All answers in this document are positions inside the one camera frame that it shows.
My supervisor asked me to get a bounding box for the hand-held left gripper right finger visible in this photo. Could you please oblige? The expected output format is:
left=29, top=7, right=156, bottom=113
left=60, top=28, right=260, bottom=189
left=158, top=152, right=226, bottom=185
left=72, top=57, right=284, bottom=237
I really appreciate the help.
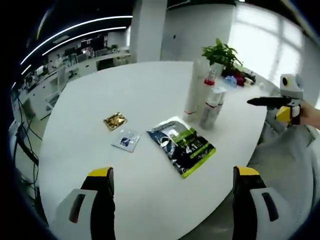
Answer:
left=232, top=165, right=280, bottom=240

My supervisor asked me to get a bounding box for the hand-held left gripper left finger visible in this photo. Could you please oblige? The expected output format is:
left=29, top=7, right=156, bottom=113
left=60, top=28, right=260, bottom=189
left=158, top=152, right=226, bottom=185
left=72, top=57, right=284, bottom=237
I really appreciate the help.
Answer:
left=55, top=166, right=116, bottom=240

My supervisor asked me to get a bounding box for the silver skincare bottle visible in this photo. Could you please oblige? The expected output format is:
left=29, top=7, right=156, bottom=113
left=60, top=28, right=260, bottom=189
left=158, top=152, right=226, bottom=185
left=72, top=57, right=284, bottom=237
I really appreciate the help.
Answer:
left=199, top=84, right=230, bottom=130

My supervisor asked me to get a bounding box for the tall red-collar skincare bottle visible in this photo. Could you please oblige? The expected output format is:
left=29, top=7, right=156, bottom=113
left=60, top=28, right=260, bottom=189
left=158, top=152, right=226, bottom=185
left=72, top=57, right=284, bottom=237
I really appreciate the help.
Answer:
left=197, top=67, right=218, bottom=111

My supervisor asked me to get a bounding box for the white skincare tube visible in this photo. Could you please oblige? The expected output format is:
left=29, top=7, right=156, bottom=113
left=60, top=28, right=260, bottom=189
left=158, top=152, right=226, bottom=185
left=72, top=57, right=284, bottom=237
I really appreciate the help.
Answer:
left=183, top=58, right=210, bottom=123

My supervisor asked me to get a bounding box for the clear skincare sachet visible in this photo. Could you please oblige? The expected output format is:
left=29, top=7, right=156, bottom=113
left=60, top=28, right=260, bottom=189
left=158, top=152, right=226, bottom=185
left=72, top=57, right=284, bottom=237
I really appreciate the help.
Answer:
left=110, top=128, right=143, bottom=153

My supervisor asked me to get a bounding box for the gold skincare sachet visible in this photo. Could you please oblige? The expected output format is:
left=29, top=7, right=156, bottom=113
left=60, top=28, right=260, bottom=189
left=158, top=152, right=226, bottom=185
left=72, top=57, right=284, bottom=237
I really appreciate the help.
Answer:
left=103, top=111, right=129, bottom=131

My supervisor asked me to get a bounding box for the green black skincare packet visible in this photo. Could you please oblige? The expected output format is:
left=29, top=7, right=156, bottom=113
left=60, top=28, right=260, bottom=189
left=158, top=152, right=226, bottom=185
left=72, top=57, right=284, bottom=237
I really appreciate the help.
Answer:
left=146, top=115, right=217, bottom=180

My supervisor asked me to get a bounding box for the dark tabletop device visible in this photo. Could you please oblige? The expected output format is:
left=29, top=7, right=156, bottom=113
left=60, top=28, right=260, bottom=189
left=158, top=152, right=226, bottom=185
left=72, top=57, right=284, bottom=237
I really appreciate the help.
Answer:
left=244, top=74, right=258, bottom=88

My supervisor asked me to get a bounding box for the red cloth bundle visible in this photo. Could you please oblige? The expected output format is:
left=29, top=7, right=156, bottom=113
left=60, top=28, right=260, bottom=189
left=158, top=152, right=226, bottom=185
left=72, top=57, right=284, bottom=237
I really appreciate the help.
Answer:
left=223, top=70, right=247, bottom=87

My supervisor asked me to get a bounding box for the potted green plant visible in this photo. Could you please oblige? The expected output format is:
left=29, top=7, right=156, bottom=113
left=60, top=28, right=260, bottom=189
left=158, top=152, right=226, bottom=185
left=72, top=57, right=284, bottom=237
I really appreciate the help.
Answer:
left=200, top=37, right=244, bottom=76

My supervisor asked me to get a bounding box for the white office chair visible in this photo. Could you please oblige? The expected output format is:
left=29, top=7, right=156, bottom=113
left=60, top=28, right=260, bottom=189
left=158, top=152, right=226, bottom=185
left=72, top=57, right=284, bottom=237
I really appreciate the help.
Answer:
left=44, top=67, right=67, bottom=113

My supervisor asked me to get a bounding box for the white office desk row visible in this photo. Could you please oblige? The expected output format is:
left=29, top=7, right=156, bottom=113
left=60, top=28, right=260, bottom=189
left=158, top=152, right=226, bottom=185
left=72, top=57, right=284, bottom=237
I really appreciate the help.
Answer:
left=14, top=51, right=132, bottom=118

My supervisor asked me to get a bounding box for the ceiling light strip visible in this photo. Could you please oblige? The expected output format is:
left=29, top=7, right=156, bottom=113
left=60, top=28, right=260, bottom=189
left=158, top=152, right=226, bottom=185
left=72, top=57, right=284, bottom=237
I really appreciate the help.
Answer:
left=41, top=26, right=127, bottom=56
left=20, top=15, right=134, bottom=65

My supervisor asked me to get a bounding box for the black stand with cables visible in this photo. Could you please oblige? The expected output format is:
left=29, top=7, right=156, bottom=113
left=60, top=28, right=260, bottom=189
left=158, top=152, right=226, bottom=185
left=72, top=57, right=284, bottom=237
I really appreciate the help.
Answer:
left=11, top=92, right=42, bottom=191

